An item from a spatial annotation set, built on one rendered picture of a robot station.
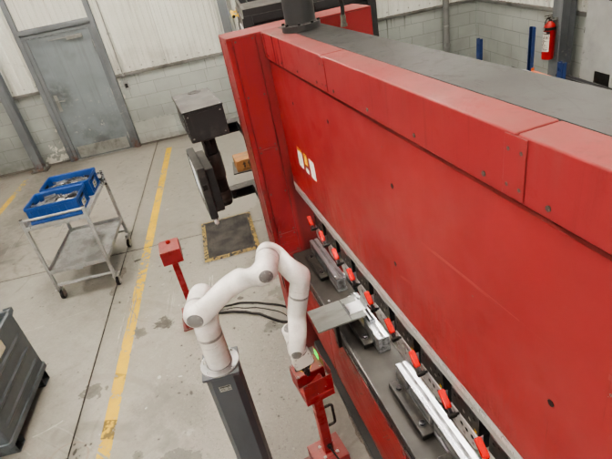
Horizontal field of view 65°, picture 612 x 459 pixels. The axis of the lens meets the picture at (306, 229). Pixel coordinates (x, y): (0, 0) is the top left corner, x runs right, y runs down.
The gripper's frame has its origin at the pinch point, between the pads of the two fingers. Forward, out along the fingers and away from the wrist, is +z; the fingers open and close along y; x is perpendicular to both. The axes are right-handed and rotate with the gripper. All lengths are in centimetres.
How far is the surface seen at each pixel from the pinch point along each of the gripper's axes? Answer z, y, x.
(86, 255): 41, 119, -317
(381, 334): -8.7, -39.2, 10.6
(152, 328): 77, 83, -201
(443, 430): -10, -31, 68
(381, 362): -0.1, -32.5, 18.3
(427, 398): -9, -35, 53
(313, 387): 7.2, 0.4, 4.7
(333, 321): -13.5, -23.6, -8.5
